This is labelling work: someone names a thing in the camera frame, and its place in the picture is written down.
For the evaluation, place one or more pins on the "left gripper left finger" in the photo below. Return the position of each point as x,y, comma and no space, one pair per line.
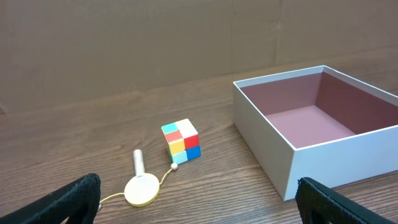
76,202

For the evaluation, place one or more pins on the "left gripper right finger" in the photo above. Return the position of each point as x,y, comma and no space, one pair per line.
318,204

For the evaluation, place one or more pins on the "colourful two-by-two puzzle cube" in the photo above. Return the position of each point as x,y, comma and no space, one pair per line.
182,141

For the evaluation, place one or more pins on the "yellow wooden rattle drum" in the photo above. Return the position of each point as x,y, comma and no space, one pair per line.
144,187

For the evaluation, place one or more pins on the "white box with maroon interior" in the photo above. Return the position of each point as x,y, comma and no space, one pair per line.
316,122

